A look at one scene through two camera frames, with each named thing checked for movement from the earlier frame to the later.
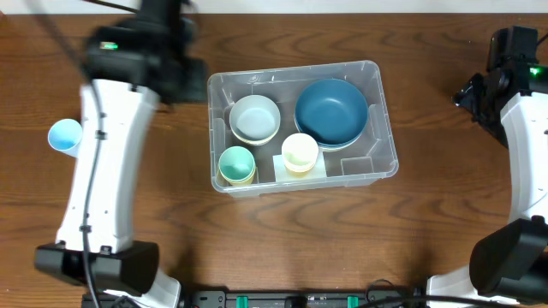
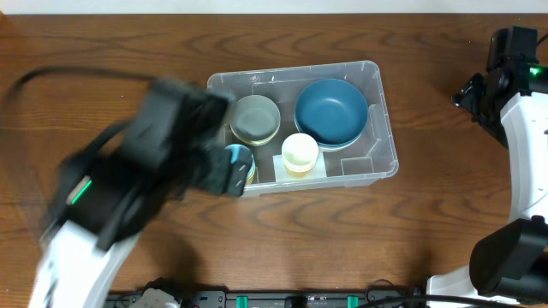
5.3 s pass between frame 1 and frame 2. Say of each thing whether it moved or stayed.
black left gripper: moved
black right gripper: stayed
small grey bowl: stayed
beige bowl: stayed
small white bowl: stayed
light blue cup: moved
